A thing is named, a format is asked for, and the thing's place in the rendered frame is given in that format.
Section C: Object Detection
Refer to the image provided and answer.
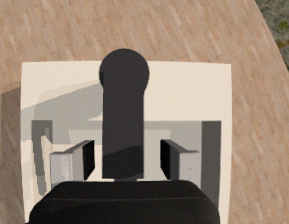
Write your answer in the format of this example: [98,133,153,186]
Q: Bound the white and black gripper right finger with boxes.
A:
[160,139,201,188]

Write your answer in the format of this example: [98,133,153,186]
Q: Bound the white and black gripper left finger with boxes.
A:
[49,140,95,190]

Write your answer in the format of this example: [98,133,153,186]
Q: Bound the white rectangular sink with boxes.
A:
[20,61,232,224]

